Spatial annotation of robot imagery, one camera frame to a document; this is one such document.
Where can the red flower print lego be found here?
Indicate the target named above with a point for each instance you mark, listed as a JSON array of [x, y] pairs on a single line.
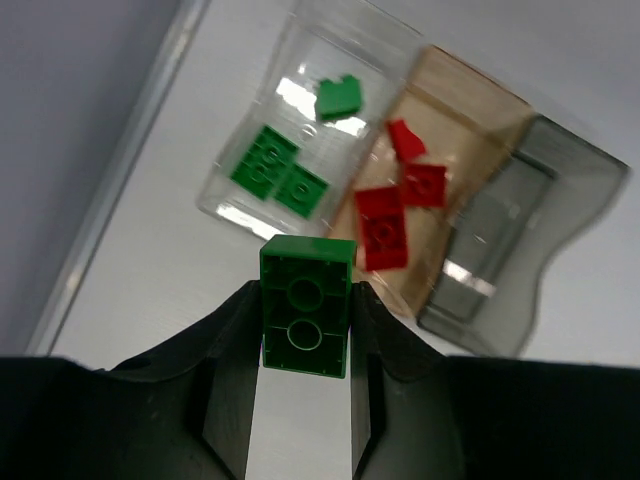
[[382, 227]]

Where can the small green lego brick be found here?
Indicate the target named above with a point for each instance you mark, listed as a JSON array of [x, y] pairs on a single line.
[[336, 100]]

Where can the small red lego brick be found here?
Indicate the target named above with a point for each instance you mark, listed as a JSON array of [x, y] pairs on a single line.
[[423, 185]]

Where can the green lego in container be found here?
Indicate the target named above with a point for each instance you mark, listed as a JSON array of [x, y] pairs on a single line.
[[301, 191]]

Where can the grey plastic container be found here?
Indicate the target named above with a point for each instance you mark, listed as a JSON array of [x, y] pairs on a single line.
[[554, 186]]

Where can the green slope lego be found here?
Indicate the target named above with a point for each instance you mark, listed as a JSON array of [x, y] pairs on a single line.
[[305, 289]]

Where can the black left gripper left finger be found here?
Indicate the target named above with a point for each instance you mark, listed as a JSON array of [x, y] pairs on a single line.
[[180, 410]]

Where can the tan plastic container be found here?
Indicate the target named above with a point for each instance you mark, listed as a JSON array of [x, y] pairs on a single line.
[[469, 123]]

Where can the clear plastic container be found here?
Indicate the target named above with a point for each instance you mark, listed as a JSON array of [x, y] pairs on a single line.
[[320, 40]]

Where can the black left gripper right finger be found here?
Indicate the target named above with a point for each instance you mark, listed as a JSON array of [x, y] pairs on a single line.
[[419, 414]]

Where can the small red lego piece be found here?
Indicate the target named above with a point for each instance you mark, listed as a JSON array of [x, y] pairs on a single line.
[[406, 144]]

